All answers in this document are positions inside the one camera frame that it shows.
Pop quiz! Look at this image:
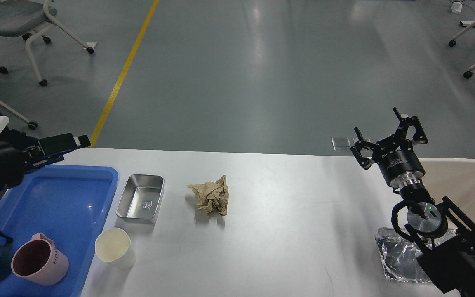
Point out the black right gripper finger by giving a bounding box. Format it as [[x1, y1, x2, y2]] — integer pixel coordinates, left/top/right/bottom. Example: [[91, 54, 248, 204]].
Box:
[[350, 127, 380, 170], [393, 107, 429, 148]]

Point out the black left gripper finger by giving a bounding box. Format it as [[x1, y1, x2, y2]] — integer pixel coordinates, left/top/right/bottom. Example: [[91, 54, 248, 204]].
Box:
[[25, 133, 91, 170]]

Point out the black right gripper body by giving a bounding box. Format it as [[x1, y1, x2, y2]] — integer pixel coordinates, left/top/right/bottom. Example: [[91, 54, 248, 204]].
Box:
[[372, 138, 426, 190]]

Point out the stainless steel rectangular tray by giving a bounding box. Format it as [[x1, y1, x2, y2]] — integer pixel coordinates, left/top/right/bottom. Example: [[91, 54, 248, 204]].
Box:
[[116, 174, 164, 224]]

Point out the pink ribbed mug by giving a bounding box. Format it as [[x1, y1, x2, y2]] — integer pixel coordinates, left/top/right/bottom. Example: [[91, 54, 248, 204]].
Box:
[[11, 233, 70, 286]]

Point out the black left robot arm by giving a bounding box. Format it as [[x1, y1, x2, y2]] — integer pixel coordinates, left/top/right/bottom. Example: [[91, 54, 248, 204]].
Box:
[[0, 133, 91, 191]]

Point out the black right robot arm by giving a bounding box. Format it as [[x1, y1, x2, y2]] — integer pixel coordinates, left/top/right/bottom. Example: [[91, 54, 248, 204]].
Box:
[[350, 108, 475, 297]]

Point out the metal floor outlet plate left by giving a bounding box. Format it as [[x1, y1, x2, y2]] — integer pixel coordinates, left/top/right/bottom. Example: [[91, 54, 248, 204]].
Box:
[[331, 137, 352, 152]]

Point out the blue plastic tray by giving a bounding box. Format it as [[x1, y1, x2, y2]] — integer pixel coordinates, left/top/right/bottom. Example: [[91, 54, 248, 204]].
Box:
[[0, 165, 118, 297]]

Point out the beige plastic bin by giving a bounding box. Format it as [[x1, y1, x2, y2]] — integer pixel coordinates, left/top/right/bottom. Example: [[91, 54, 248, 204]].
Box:
[[419, 158, 475, 264]]

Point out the white chair legs right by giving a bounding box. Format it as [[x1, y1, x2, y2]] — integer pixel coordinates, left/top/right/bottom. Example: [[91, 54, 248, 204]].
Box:
[[448, 0, 475, 79]]

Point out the crumpled silver foil bag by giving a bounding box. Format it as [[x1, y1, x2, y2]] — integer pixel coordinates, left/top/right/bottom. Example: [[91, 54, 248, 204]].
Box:
[[374, 227, 456, 283]]

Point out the cream paper cup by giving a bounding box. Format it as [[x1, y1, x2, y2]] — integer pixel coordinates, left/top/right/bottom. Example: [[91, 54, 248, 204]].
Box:
[[94, 227, 136, 269]]

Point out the white power adapter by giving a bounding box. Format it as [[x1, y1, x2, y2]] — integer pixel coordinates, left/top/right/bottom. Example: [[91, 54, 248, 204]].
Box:
[[450, 1, 463, 14]]

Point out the grey office chair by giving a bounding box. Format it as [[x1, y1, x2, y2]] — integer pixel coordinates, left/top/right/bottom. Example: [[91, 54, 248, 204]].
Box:
[[0, 0, 96, 87]]

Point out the crumpled brown paper ball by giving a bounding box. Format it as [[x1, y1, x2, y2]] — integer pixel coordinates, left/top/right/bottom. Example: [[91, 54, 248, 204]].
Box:
[[187, 175, 229, 217]]

